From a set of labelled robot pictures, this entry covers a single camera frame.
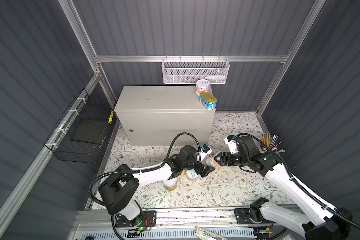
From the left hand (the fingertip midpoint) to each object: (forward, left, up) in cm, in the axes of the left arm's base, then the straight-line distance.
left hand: (210, 161), depth 80 cm
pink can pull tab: (-4, +10, -7) cm, 13 cm away
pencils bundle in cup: (+11, -39, -1) cm, 41 cm away
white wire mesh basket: (+79, +5, +9) cm, 80 cm away
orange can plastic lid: (-3, -1, +4) cm, 5 cm away
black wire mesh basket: (+9, +62, +17) cm, 65 cm away
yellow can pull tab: (-2, +14, -10) cm, 17 cm away
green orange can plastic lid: (-9, +22, -7) cm, 24 cm away
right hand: (-1, -5, +4) cm, 7 cm away
